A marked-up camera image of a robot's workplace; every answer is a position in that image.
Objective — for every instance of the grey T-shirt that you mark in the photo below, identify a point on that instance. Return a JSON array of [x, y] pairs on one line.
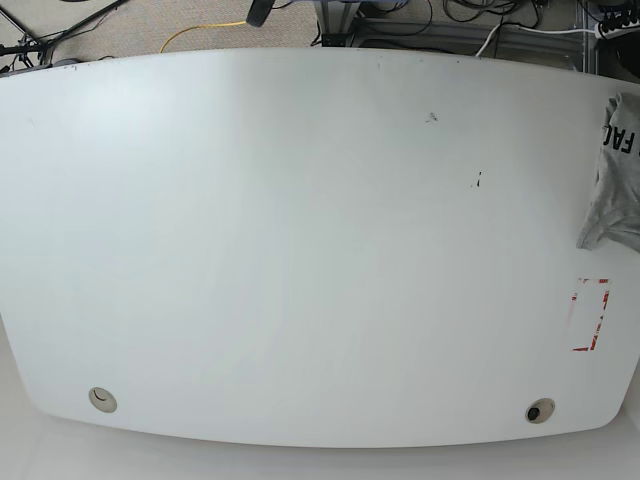
[[613, 212]]

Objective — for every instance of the red tape rectangle marking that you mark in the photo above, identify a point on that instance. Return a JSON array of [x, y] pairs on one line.
[[586, 314]]

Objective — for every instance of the black tripod stand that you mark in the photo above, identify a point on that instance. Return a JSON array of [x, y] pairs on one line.
[[44, 45]]

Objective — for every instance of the white power strip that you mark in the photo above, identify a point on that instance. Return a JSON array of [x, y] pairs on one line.
[[618, 24]]

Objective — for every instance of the aluminium frame post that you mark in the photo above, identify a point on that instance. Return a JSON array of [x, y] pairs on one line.
[[335, 19]]

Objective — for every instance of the left table cable grommet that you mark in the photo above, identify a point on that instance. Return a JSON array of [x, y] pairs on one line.
[[102, 400]]

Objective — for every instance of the table cable grommet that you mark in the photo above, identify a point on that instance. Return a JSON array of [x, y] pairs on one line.
[[102, 400], [540, 411]]

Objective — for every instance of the right table cable grommet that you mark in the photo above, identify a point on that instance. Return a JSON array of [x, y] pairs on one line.
[[540, 411]]

